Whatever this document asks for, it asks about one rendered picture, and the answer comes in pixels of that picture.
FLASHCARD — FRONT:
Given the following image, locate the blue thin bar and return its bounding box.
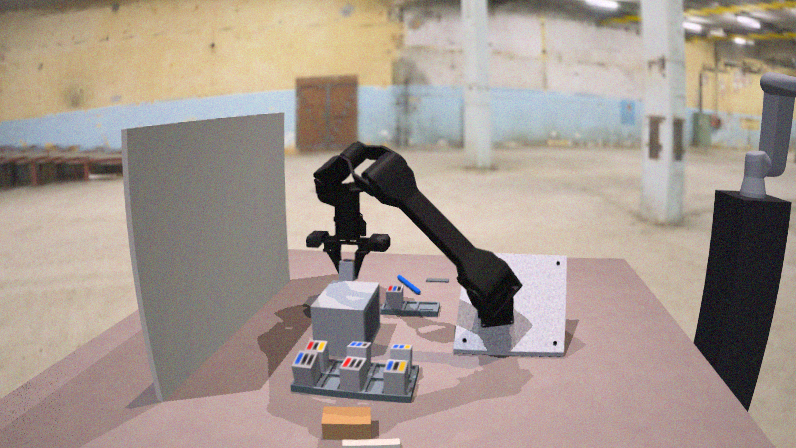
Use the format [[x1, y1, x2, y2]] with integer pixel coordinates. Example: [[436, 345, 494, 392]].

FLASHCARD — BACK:
[[397, 275, 421, 294]]

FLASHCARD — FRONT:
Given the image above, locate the white flat bar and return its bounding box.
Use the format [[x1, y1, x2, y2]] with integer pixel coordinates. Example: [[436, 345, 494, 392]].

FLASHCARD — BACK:
[[343, 439, 400, 448]]

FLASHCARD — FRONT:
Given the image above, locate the tan rectangular block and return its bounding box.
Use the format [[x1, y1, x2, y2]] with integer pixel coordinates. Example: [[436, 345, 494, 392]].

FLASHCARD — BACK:
[[321, 406, 372, 440]]

